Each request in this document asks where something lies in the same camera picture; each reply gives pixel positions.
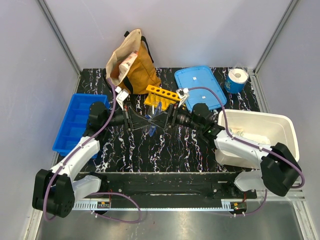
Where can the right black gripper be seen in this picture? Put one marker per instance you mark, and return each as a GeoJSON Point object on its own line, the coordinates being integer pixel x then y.
{"type": "Point", "coordinates": [160, 120]}

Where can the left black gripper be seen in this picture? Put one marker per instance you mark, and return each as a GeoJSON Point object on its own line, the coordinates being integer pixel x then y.
{"type": "Point", "coordinates": [137, 121]}

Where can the blue safety glasses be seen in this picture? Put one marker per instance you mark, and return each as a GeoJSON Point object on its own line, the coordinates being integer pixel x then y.
{"type": "Point", "coordinates": [153, 111]}

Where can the yellow test tube rack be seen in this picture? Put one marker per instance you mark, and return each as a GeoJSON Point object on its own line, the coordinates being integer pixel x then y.
{"type": "Point", "coordinates": [156, 95]}

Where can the light blue tray lid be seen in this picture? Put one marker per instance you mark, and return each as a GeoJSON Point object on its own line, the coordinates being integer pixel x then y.
{"type": "Point", "coordinates": [200, 76]}

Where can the plastic packet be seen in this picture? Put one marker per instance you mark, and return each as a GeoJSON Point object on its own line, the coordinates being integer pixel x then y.
{"type": "Point", "coordinates": [237, 131]}

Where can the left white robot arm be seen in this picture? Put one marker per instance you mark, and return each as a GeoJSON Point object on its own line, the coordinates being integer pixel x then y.
{"type": "Point", "coordinates": [56, 190]}

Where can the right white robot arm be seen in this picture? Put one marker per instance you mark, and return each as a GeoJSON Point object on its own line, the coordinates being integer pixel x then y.
{"type": "Point", "coordinates": [276, 165]}

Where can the brown paper tote bag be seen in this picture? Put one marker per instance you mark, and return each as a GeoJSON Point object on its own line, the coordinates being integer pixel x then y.
{"type": "Point", "coordinates": [142, 73]}

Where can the white package in bag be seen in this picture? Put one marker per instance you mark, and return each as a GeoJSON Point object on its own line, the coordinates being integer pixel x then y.
{"type": "Point", "coordinates": [126, 64]}

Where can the blue compartment bin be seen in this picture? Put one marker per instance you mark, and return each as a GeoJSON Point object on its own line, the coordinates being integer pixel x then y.
{"type": "Point", "coordinates": [75, 120]}

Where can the toilet paper roll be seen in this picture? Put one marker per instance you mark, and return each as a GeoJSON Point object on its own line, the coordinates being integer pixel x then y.
{"type": "Point", "coordinates": [236, 80]}

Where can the white plastic tub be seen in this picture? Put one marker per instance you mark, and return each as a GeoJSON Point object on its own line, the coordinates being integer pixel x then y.
{"type": "Point", "coordinates": [263, 128]}

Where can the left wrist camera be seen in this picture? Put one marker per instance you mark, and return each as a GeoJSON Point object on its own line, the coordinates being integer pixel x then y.
{"type": "Point", "coordinates": [121, 96]}

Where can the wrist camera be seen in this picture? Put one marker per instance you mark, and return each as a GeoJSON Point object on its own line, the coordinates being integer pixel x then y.
{"type": "Point", "coordinates": [121, 96]}
{"type": "Point", "coordinates": [183, 94]}

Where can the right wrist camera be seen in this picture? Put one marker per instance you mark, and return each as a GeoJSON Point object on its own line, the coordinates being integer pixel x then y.
{"type": "Point", "coordinates": [183, 94]}

